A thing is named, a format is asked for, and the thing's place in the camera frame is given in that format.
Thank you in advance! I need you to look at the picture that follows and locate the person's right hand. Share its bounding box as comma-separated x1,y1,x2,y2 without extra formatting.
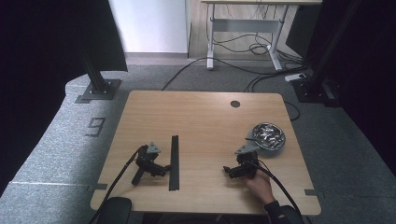
246,170,276,206

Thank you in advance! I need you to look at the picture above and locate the black aluminium profile bar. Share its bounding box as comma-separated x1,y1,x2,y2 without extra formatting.
168,134,180,191

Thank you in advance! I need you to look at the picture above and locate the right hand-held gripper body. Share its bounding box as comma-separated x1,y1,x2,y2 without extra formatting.
234,144,260,180

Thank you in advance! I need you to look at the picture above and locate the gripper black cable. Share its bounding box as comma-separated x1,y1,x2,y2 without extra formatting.
248,160,304,223
88,145,148,224

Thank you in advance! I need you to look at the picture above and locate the pile of small metal parts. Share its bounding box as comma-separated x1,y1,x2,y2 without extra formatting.
256,125,283,147

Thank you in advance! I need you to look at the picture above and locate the gray floor tape mark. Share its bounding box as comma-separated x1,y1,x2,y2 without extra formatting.
304,189,325,199
87,183,108,192

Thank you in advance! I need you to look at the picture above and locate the white power strip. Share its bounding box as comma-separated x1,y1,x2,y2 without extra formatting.
284,73,307,82

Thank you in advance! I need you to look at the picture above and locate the white-framed desk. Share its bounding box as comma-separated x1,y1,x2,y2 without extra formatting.
201,0,323,72

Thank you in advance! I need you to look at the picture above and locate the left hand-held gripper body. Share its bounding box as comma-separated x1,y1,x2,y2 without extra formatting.
131,141,162,187

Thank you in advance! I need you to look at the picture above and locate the white partition panel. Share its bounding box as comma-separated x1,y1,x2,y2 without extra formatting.
108,0,191,54

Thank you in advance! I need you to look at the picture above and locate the black chair armrest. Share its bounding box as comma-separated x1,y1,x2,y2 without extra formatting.
96,196,133,224

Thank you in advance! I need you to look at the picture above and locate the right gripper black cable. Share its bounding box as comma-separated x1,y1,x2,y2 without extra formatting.
248,160,304,223

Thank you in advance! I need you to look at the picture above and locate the bundle of black cables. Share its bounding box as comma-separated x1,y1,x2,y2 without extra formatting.
213,6,283,58

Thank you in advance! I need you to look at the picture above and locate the black metal stand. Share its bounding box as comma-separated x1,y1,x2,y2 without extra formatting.
292,0,362,108
74,46,122,105

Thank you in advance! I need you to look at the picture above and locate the dark curtain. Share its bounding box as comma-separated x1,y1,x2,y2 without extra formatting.
286,0,396,176
0,0,129,197

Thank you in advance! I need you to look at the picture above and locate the white floor tape line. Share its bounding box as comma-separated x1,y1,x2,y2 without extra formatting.
8,181,92,188

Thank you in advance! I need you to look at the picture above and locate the black floor cable loop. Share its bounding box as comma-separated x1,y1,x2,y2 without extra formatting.
283,101,301,121

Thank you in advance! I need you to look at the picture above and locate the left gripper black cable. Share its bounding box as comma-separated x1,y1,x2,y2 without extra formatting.
88,145,148,224

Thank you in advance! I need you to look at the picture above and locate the steel bowl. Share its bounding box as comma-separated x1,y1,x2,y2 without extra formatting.
251,121,287,151

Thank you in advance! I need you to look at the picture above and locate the long black floor cable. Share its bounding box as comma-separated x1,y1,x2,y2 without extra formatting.
161,56,309,91

